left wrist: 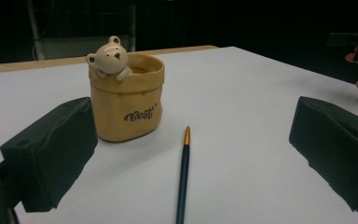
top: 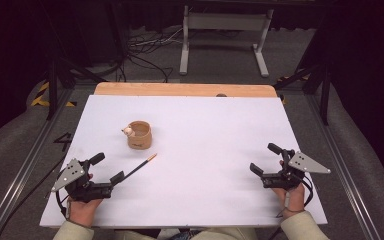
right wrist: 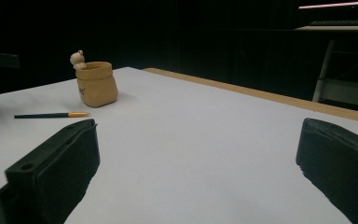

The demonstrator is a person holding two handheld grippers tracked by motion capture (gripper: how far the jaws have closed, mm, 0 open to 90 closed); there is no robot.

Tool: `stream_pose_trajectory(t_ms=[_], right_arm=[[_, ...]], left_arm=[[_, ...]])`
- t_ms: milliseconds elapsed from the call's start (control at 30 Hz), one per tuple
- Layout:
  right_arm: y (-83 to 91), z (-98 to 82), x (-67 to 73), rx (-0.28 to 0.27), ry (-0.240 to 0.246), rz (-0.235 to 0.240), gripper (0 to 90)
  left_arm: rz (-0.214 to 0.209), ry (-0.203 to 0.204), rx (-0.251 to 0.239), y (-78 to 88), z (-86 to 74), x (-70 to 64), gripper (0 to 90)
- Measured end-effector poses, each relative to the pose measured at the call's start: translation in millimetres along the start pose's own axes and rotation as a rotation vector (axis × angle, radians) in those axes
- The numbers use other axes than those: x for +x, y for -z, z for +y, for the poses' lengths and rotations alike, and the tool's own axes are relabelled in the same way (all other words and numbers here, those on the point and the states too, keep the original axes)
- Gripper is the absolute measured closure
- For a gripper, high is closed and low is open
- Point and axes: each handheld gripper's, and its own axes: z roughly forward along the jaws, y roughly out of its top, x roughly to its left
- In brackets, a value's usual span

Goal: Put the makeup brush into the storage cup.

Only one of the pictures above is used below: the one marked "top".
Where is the person's right hand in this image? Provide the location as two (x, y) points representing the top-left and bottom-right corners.
(271, 159), (306, 220)

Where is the aluminium floor rail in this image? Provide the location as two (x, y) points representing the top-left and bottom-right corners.
(303, 93), (383, 240)
(0, 87), (77, 240)

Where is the white metal stand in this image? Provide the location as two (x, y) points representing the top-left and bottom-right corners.
(179, 4), (275, 79)

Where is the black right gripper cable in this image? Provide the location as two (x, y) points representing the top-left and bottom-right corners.
(299, 173), (315, 208)

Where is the black pencil with wooden tip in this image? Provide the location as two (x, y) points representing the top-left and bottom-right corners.
(122, 153), (158, 181)

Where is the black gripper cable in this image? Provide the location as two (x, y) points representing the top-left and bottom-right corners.
(55, 190), (70, 219)
(299, 173), (315, 208)

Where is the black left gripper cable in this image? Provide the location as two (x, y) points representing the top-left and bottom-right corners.
(55, 190), (70, 219)

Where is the bundle of floor cables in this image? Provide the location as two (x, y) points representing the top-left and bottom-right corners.
(118, 26), (185, 84)

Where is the yellow black hazard tape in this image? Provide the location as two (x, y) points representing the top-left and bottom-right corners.
(30, 81), (78, 108)

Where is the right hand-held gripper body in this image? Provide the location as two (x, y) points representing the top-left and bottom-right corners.
(260, 149), (332, 192)

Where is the wooden cup with small figure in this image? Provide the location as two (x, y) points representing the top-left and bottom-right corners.
(121, 120), (153, 150)

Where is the black tripod stand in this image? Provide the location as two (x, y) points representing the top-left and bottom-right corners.
(36, 0), (108, 122)
(272, 49), (332, 127)

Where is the black floor cable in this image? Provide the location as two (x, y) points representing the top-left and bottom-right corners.
(0, 155), (67, 240)

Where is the person's left hand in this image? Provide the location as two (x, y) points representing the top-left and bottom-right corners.
(67, 173), (104, 228)

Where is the black tape mark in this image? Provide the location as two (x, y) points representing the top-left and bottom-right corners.
(53, 132), (73, 153)

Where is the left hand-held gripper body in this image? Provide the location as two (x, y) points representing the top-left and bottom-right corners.
(50, 158), (115, 204)

